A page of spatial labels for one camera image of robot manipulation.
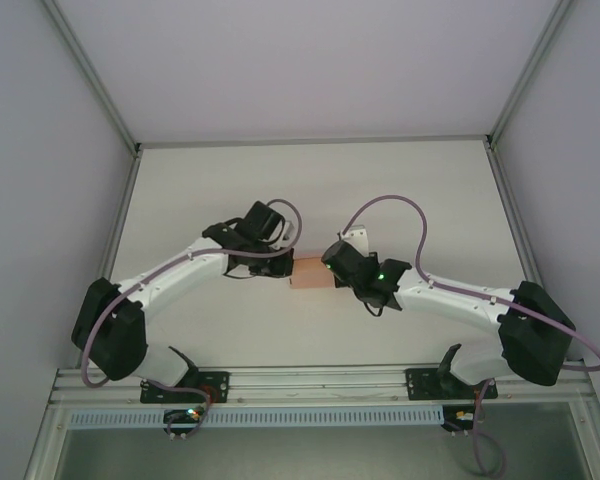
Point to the salmon pink paper box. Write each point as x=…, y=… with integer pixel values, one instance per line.
x=310, y=272

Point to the aluminium right frame post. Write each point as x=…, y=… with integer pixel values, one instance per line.
x=530, y=70

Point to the right small circuit board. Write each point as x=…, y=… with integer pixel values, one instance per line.
x=460, y=416

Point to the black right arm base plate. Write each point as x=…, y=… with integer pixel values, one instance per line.
x=420, y=385

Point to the aluminium left side rail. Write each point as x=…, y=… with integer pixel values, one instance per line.
x=123, y=200

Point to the left small circuit board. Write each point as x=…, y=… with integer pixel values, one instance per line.
x=185, y=414

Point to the aluminium right side rail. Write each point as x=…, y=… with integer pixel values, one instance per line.
x=519, y=225

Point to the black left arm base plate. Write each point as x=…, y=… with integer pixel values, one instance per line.
x=220, y=386

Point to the aluminium frame post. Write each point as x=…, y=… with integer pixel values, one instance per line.
x=87, y=70
x=530, y=70

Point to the aluminium left frame post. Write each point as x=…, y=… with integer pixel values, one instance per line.
x=87, y=70

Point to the grey metal lower panel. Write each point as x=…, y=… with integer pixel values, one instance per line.
x=305, y=455

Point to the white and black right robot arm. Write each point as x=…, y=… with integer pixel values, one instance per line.
x=455, y=302

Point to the small circuit board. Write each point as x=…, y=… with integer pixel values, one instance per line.
x=460, y=416
x=185, y=414

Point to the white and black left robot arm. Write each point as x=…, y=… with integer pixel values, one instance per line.
x=180, y=272

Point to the aluminium rear frame rail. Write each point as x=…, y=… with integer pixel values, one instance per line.
x=310, y=142

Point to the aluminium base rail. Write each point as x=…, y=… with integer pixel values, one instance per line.
x=320, y=385

